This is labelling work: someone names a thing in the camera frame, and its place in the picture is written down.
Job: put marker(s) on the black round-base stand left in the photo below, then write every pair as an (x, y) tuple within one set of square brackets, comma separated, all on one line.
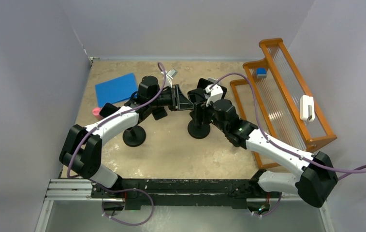
[(134, 137)]

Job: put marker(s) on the black phone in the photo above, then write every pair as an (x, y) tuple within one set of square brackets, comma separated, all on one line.
[(198, 96), (212, 91)]

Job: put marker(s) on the pink cup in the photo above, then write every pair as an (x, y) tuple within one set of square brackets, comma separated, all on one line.
[(96, 112)]

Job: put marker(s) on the purple-cased phone on stand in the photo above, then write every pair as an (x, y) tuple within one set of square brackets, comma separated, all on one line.
[(107, 110)]

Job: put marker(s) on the blue small block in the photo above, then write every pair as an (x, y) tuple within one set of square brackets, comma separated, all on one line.
[(261, 73)]

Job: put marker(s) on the black folding phone stand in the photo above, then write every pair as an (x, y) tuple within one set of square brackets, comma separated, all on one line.
[(159, 113)]

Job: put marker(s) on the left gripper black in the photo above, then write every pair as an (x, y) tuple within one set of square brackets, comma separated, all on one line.
[(180, 102)]

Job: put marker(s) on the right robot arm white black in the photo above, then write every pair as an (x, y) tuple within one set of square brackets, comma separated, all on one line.
[(310, 176)]

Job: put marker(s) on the black phone on silver stand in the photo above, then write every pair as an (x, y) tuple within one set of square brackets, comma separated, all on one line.
[(212, 91)]

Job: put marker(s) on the silver phone stand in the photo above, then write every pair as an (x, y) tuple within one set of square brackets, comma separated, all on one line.
[(213, 81)]

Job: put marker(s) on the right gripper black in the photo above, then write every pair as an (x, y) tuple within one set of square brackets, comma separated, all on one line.
[(206, 110)]

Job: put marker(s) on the black base frame rail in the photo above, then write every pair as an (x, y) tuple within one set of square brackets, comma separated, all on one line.
[(233, 193)]

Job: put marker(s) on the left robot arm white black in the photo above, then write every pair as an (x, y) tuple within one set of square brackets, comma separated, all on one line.
[(82, 149)]

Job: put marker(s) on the black round-base pole stand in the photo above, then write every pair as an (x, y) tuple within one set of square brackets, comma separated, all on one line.
[(198, 132)]

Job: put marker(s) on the white clip on rack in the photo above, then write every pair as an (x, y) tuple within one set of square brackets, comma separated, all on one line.
[(307, 110)]

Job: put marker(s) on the orange wooden rack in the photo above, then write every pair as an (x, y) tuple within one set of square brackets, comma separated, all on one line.
[(278, 98)]

